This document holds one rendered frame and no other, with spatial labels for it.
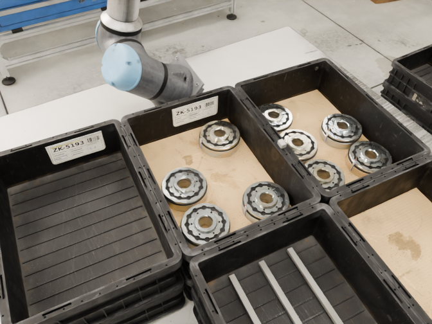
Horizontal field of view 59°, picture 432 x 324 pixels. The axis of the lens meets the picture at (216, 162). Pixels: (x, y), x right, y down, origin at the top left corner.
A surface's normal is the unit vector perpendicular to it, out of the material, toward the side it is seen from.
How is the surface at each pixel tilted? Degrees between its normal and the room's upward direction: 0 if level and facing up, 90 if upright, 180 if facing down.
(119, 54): 51
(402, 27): 0
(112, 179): 0
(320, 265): 0
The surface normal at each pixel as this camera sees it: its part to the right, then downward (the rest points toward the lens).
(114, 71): -0.59, -0.07
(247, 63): 0.03, -0.65
